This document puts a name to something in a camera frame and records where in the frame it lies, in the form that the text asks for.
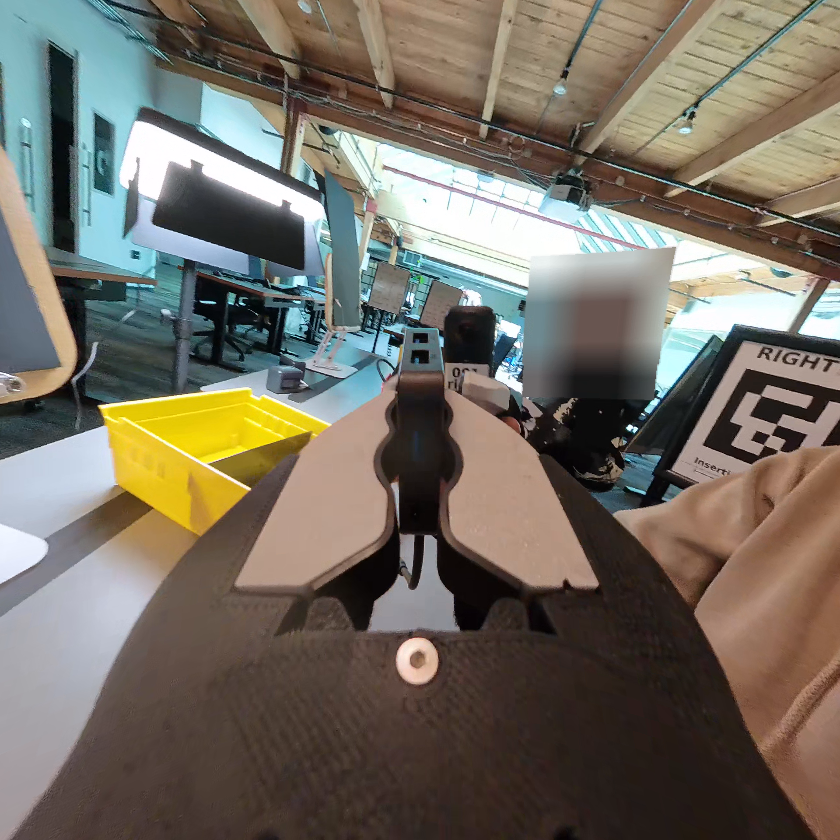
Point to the black board on stand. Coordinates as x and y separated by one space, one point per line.
344 262

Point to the brown easel board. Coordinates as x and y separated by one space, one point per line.
441 303
388 289

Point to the black white marker sign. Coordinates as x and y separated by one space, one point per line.
774 407

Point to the small grey display device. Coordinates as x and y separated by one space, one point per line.
285 379

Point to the yellow plastic bin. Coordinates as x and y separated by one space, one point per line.
151 453

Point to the white tablet stand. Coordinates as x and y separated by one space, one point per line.
19 551

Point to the black hdmi switch box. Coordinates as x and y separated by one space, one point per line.
420 459

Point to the dark wall frame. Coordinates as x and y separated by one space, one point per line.
103 154

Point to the person's right hand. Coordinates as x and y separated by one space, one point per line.
514 423

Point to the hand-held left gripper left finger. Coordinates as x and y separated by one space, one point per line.
315 512

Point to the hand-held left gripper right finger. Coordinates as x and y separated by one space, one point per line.
518 512

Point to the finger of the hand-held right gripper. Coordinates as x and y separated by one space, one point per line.
489 395

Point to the person's right forearm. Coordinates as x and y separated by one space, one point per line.
754 558

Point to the black tape strip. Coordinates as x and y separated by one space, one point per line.
79 544

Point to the ceiling projector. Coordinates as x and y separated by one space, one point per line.
565 195

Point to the wooden office desk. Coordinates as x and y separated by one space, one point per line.
98 269

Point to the dark door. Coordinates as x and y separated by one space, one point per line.
62 151

